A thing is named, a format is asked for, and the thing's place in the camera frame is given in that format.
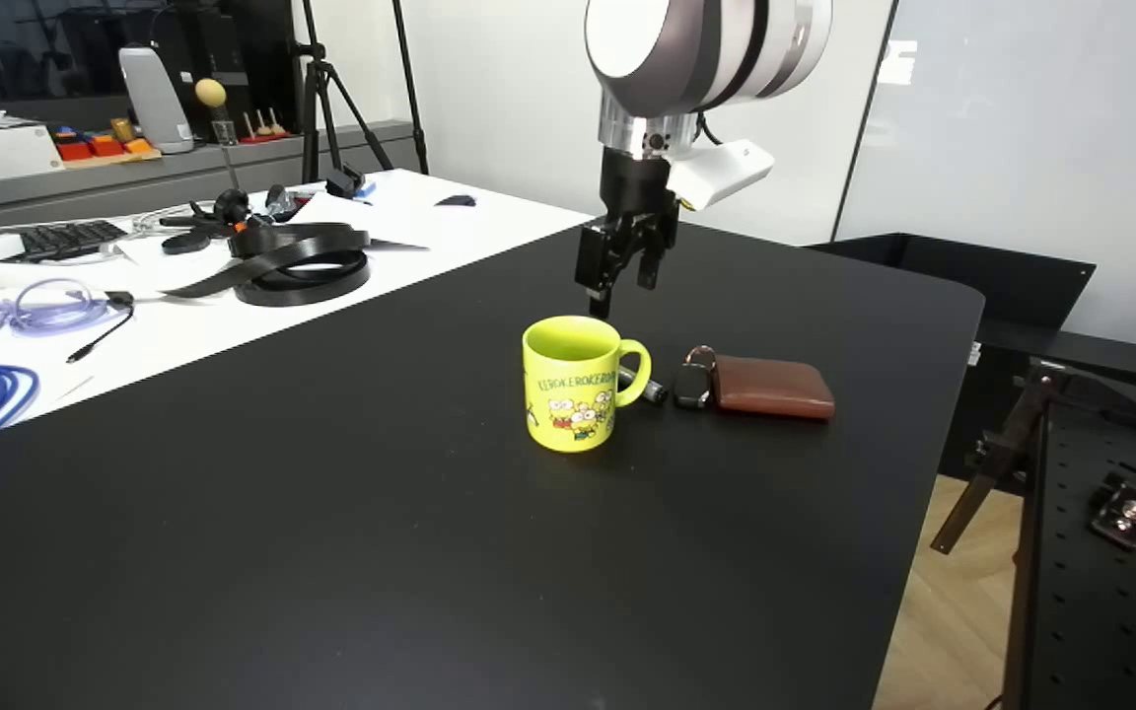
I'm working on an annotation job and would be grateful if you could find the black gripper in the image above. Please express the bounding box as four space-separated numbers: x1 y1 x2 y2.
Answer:
572 141 681 324

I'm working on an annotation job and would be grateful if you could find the yellow-green cartoon mug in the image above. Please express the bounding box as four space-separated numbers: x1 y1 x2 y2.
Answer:
516 312 659 458

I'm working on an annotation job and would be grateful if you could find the black car key fob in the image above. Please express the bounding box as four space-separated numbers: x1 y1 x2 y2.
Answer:
672 345 721 416

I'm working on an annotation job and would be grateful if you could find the brown leather key pouch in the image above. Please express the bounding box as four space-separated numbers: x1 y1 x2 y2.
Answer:
706 352 840 425

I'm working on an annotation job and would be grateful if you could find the black light stand pole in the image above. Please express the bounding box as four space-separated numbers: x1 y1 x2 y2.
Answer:
385 0 434 177

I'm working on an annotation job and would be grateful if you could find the tall black tripod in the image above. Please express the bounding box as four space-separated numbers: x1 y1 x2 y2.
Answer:
287 0 400 189

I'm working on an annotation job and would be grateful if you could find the grey counter ledge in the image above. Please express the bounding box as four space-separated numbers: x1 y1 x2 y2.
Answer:
0 120 427 244

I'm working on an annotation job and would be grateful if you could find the mini tripod with yellow ball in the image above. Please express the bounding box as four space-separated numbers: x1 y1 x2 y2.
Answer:
153 77 255 256

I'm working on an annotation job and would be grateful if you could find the grey upright stand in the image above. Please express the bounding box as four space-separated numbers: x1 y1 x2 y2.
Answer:
116 43 197 160

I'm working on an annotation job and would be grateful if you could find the orange small parts tray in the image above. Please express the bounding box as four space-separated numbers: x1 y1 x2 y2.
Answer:
50 123 167 171

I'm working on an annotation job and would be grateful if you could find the black keyboard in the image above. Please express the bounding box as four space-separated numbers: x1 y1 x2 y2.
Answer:
0 217 132 267

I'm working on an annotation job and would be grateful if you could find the black perforated optical board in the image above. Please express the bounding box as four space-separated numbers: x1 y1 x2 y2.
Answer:
998 379 1136 710

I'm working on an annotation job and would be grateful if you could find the white box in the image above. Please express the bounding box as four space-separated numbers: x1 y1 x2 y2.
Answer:
0 115 66 186

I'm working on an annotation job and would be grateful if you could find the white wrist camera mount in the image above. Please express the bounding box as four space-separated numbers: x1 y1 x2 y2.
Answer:
664 133 776 212

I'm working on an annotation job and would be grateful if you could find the black coiled cable bundle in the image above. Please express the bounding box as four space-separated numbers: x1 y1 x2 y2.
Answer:
224 217 374 312

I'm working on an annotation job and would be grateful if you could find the translucent coiled cable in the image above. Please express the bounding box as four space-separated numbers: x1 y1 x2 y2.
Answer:
0 273 119 336

